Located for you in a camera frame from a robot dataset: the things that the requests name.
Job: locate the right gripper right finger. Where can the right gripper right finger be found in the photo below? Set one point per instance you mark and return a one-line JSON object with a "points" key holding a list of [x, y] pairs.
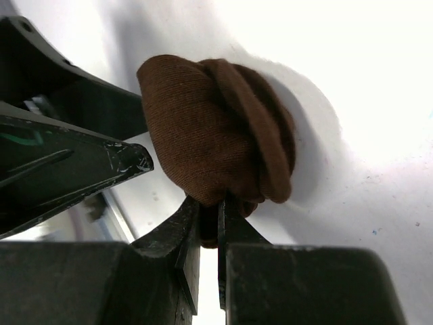
{"points": [[264, 283]]}

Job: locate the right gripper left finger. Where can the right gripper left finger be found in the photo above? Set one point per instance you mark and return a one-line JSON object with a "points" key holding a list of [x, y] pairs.
{"points": [[153, 280]]}

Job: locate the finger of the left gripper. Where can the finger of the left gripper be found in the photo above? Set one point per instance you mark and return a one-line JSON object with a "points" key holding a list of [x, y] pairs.
{"points": [[31, 67], [48, 166]]}

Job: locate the brown striped-cuff sock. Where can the brown striped-cuff sock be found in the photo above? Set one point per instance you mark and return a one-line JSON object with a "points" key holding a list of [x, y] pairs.
{"points": [[218, 130]]}

